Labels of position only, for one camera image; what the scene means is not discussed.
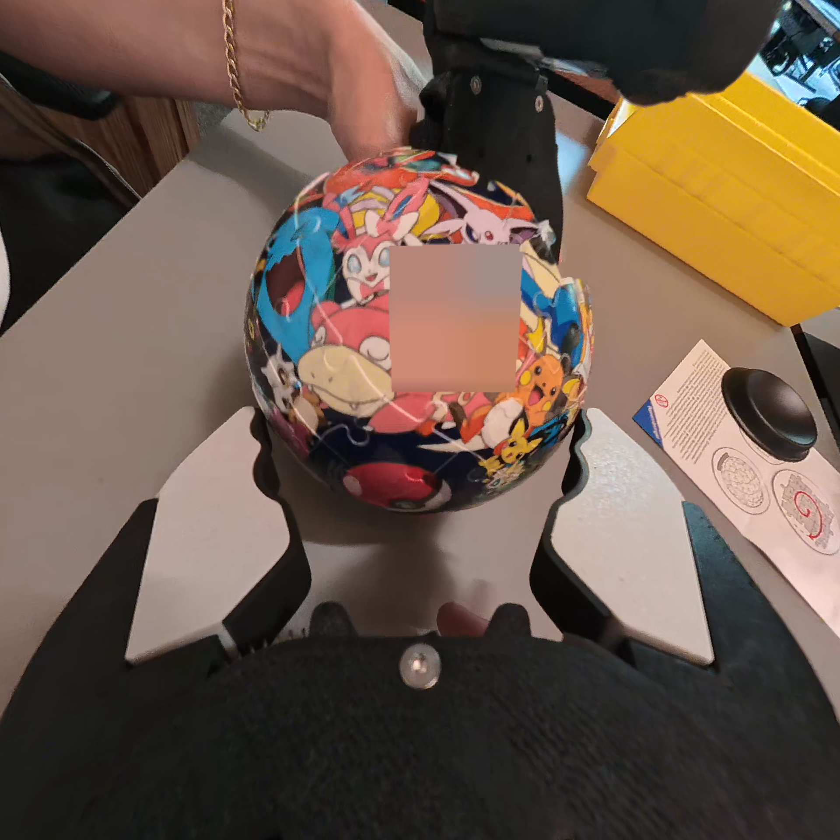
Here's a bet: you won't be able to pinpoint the colourful cartoon puzzle ball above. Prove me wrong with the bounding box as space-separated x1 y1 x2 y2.
244 147 597 514

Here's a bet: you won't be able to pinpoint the person's dark trousers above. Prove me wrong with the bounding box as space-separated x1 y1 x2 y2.
0 154 129 332

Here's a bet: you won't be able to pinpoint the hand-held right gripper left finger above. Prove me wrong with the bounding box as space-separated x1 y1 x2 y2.
123 406 312 665

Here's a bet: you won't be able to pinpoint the black flat board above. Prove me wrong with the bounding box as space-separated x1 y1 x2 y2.
791 325 840 421

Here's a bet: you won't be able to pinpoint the person's left hand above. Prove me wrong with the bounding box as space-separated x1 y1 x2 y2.
235 0 422 161

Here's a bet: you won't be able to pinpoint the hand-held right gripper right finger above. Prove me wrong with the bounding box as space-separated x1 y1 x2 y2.
530 407 716 667

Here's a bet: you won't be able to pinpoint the white instruction leaflet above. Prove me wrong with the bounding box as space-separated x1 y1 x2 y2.
632 339 840 637

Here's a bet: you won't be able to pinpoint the gold chain bracelet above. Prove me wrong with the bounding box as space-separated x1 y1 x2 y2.
220 0 271 132

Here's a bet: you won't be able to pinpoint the black round ball stand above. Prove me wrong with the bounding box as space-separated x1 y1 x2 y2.
721 366 819 462

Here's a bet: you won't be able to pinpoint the black chair armrest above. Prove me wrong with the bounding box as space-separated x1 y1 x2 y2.
0 52 122 122

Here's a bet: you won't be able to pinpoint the yellow plastic bin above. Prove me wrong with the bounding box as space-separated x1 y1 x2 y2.
586 69 840 327

